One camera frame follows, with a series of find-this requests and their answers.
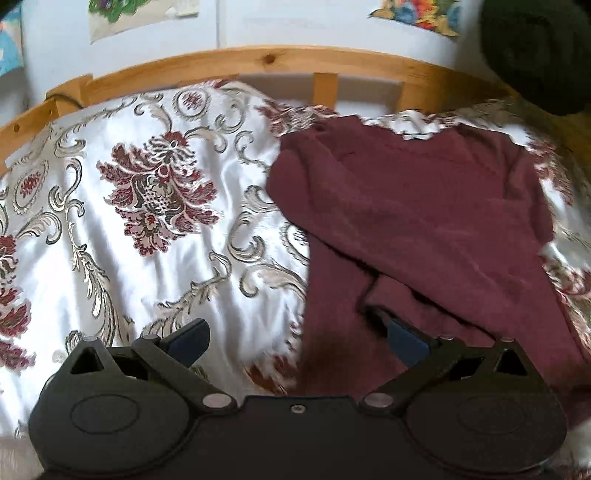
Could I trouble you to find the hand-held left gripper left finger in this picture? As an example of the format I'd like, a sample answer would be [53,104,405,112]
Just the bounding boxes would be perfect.
[68,318,239,412]

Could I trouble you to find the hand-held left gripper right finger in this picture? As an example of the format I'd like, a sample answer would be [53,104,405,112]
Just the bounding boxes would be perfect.
[359,318,530,412]

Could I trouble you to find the maroon long-sleeve shirt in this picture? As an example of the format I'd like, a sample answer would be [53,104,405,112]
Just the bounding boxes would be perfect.
[265,114,591,435]

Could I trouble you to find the floral satin bedspread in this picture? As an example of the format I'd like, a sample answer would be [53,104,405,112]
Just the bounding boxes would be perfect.
[0,80,591,444]

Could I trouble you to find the black quilted jacket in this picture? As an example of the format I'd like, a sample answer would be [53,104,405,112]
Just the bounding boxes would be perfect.
[479,0,591,117]

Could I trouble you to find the cartoon figure orange blue poster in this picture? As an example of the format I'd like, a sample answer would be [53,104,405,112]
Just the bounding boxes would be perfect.
[0,7,25,77]

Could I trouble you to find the black cable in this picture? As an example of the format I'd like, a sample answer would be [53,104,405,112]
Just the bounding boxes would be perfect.
[45,92,84,110]

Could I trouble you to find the wooden bed frame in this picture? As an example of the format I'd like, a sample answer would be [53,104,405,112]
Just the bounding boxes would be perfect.
[0,45,591,176]

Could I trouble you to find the white wall pipe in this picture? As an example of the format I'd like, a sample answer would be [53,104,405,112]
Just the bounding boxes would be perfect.
[215,0,230,49]

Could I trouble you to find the cartoon figure green wall poster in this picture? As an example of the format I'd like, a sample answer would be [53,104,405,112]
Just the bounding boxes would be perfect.
[88,0,200,45]

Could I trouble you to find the colourful flower wall poster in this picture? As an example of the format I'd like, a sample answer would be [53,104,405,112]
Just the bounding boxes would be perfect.
[368,0,463,38]

